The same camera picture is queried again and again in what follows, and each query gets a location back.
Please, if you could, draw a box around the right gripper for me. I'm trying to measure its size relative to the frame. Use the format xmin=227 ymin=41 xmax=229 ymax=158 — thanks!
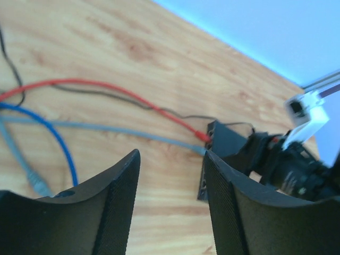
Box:
xmin=223 ymin=132 xmax=339 ymax=201

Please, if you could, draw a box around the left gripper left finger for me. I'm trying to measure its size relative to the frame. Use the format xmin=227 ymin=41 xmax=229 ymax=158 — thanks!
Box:
xmin=1 ymin=150 xmax=140 ymax=254

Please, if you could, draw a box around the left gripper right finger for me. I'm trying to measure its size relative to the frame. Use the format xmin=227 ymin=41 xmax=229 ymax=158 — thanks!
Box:
xmin=203 ymin=151 xmax=339 ymax=254

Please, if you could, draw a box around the grey ethernet cable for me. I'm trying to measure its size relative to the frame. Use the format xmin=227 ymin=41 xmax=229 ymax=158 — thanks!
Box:
xmin=0 ymin=114 xmax=207 ymax=156
xmin=0 ymin=119 xmax=53 ymax=198

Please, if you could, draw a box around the black network switch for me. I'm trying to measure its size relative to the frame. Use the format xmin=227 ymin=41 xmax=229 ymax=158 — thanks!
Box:
xmin=197 ymin=120 xmax=250 ymax=200

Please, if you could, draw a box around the blue ethernet cable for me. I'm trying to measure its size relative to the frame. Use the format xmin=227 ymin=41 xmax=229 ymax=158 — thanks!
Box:
xmin=0 ymin=103 xmax=80 ymax=186

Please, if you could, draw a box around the black power cable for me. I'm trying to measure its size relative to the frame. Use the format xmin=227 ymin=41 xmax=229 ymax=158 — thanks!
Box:
xmin=0 ymin=23 xmax=256 ymax=133

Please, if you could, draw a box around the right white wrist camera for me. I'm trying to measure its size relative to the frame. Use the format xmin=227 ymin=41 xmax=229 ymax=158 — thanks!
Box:
xmin=282 ymin=90 xmax=329 ymax=150

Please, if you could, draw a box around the right aluminium frame post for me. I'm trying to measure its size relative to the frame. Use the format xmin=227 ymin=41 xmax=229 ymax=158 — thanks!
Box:
xmin=302 ymin=69 xmax=339 ymax=91

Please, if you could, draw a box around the red ethernet cable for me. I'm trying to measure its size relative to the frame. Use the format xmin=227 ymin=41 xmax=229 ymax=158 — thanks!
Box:
xmin=0 ymin=78 xmax=213 ymax=141

